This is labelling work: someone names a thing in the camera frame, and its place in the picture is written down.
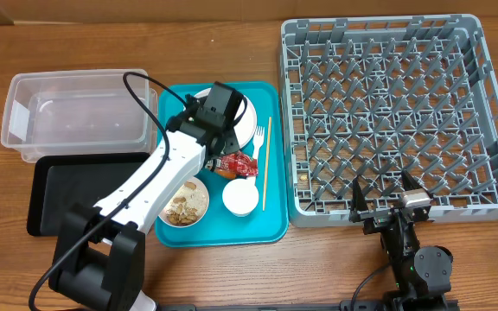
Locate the pink bowl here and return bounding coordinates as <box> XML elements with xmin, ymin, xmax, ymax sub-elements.
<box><xmin>158</xmin><ymin>175</ymin><xmax>210</xmax><ymax>229</ymax></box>

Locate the peanut shells and rice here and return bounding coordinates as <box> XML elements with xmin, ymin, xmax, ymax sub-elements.
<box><xmin>164</xmin><ymin>181</ymin><xmax>209</xmax><ymax>226</ymax></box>

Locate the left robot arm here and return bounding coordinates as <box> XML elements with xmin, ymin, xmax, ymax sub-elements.
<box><xmin>44</xmin><ymin>82</ymin><xmax>248</xmax><ymax>310</ymax></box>

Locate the red snack wrapper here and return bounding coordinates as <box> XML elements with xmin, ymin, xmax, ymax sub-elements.
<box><xmin>205</xmin><ymin>151</ymin><xmax>259</xmax><ymax>178</ymax></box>

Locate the white round plate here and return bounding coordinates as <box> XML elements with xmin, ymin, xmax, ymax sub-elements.
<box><xmin>192</xmin><ymin>86</ymin><xmax>259</xmax><ymax>150</ymax></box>

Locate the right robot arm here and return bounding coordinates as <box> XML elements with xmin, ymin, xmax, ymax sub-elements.
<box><xmin>340</xmin><ymin>170</ymin><xmax>459</xmax><ymax>311</ymax></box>

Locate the orange carrot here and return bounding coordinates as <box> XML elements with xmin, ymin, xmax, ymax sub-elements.
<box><xmin>214</xmin><ymin>168</ymin><xmax>237</xmax><ymax>180</ymax></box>

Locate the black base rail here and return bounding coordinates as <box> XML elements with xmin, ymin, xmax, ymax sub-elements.
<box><xmin>153</xmin><ymin>297</ymin><xmax>462</xmax><ymax>311</ymax></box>

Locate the white cup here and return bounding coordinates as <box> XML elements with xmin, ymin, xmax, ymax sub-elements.
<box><xmin>222</xmin><ymin>177</ymin><xmax>259</xmax><ymax>217</ymax></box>

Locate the clear plastic bin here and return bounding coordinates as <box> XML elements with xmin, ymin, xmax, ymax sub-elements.
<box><xmin>1</xmin><ymin>69</ymin><xmax>157</xmax><ymax>163</ymax></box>

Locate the black tray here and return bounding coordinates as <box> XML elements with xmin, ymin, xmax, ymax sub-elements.
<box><xmin>26</xmin><ymin>152</ymin><xmax>149</xmax><ymax>237</ymax></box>

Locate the wooden chopstick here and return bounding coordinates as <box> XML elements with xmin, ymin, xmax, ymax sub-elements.
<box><xmin>262</xmin><ymin>117</ymin><xmax>272</xmax><ymax>212</ymax></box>

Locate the grey dishwasher rack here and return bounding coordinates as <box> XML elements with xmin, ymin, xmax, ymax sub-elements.
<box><xmin>279</xmin><ymin>14</ymin><xmax>498</xmax><ymax>227</ymax></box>

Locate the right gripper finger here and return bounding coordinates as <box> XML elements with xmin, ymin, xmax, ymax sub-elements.
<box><xmin>401</xmin><ymin>170</ymin><xmax>425</xmax><ymax>192</ymax></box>
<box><xmin>350</xmin><ymin>176</ymin><xmax>368</xmax><ymax>213</ymax></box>

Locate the white plastic fork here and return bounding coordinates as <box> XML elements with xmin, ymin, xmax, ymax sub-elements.
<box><xmin>246</xmin><ymin>125</ymin><xmax>266</xmax><ymax>187</ymax></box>

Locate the teal serving tray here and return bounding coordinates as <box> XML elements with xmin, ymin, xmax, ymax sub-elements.
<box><xmin>155</xmin><ymin>81</ymin><xmax>289</xmax><ymax>248</ymax></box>

